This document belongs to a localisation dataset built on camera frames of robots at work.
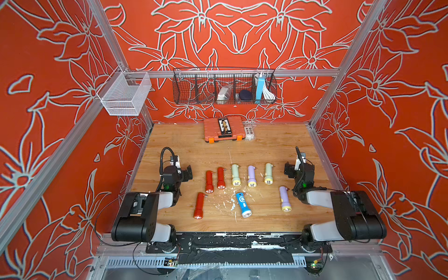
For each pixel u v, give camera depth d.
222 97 0.90
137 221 0.44
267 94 0.91
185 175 0.83
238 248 0.73
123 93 0.93
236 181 0.90
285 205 0.81
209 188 0.86
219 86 1.01
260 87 0.88
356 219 0.43
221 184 0.88
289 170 0.84
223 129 1.07
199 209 0.80
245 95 0.93
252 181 0.88
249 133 1.10
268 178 0.90
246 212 0.79
